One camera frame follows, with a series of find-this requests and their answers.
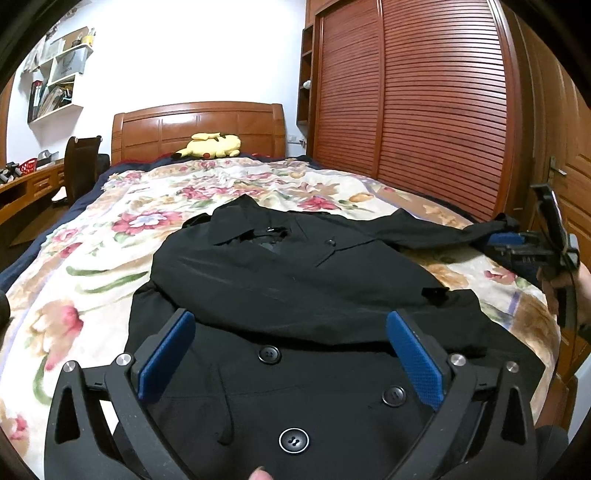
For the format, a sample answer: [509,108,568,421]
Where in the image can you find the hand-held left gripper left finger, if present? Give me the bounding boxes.
[42,309,197,480]

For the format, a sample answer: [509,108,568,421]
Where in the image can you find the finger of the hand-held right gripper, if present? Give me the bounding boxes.
[488,231,539,248]
[492,247,541,278]

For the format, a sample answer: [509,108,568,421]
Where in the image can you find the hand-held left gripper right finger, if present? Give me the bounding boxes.
[385,308,539,480]

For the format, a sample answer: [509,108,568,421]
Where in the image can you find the black coat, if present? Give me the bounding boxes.
[124,194,546,480]

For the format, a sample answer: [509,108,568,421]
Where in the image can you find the person's right hand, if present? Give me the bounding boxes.
[540,265,591,344]

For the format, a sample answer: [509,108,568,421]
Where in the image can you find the wooden door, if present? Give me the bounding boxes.
[519,18,591,416]

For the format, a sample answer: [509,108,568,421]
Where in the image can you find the floral blanket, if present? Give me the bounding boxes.
[0,157,561,480]

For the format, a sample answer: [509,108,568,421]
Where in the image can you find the wooden louvered wardrobe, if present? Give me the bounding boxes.
[295,0,546,223]

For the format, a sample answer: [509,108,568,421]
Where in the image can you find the dark brown chair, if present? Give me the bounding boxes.
[52,135,110,207]

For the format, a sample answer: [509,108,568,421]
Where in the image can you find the wooden desk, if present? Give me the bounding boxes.
[0,158,66,247]

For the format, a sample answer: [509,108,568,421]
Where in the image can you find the yellow plush toy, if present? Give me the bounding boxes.
[173,132,242,160]

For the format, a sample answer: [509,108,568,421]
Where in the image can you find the wooden headboard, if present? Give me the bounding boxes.
[112,102,286,164]

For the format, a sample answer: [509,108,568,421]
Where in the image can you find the white wall shelf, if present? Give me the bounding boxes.
[23,28,96,124]

